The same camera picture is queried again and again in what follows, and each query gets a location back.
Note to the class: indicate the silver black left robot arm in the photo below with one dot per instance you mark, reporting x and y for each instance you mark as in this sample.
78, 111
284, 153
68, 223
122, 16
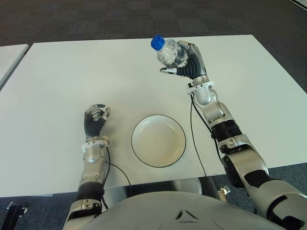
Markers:
92, 158

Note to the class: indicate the neighbouring white table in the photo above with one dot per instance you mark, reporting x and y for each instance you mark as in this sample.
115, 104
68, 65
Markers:
9, 57

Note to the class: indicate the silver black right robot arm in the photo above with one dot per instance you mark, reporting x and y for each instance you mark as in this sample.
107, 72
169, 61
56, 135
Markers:
244, 160

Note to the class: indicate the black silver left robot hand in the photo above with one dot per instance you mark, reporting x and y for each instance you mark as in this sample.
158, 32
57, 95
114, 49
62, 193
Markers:
92, 125

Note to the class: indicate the clear blue-capped water bottle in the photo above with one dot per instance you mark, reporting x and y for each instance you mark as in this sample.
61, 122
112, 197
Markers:
168, 52

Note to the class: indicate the black wheeled stand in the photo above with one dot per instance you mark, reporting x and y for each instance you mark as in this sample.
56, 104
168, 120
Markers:
12, 213

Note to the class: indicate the grey robot torso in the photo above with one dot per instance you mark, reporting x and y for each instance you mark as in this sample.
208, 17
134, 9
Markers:
182, 210

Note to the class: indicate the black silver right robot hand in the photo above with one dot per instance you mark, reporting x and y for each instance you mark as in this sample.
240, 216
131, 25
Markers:
193, 65

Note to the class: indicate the black table leg frame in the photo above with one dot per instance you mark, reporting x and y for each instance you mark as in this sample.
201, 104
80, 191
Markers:
207, 185

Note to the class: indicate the small metal bracket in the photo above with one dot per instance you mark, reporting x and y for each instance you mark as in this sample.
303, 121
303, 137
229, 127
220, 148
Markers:
224, 191

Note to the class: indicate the white plate with black rim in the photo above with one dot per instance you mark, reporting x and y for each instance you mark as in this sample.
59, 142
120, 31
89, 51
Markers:
158, 141

